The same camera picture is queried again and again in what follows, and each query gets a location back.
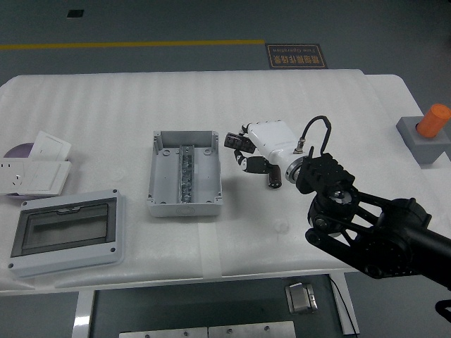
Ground white foam mat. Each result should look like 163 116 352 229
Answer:
0 69 392 288

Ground white table leg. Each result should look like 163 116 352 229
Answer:
71 290 95 338
330 273 361 336

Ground metal mounting rail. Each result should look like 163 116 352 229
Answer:
178 144 196 204

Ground grey enclosure cover tinted window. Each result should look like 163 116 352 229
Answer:
7 189 126 279

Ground silver metal pedal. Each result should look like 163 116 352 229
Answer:
285 282 319 315

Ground white wall socket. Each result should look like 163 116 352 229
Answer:
0 158 28 194

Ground thin black cable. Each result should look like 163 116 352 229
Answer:
329 277 357 335

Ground thin white switch plate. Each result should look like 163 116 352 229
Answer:
29 131 73 163

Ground purple disc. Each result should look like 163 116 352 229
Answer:
2 142 35 202

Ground black floor sign orange text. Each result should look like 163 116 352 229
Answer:
265 43 329 70

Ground white switch panel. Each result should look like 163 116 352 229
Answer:
23 161 72 196

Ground grey metal plate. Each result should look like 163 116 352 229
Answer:
118 327 209 338
208 320 297 338

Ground open grey junction box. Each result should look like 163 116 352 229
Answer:
147 130 225 218

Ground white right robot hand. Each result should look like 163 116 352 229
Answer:
233 120 304 175

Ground grey block holder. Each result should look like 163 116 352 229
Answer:
395 115 451 165

